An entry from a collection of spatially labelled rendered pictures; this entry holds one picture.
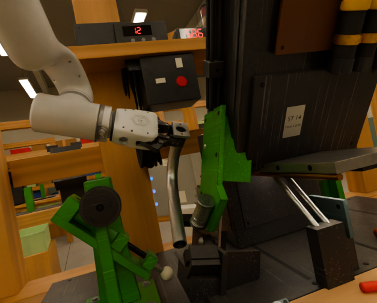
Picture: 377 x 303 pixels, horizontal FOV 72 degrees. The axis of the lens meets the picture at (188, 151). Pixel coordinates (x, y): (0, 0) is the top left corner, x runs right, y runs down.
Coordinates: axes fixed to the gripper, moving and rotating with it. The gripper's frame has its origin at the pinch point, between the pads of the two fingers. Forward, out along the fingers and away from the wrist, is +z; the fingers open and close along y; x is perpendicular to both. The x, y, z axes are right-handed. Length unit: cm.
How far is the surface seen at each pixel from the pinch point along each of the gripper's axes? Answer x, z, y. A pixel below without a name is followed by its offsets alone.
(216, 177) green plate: -2.8, 6.7, -15.1
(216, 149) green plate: -6.4, 6.3, -10.6
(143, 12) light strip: 85, 1, 438
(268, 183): 7.8, 29.5, -4.5
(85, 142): 459, -84, 507
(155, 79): -2.6, -5.3, 23.0
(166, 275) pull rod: 15.0, -0.1, -27.5
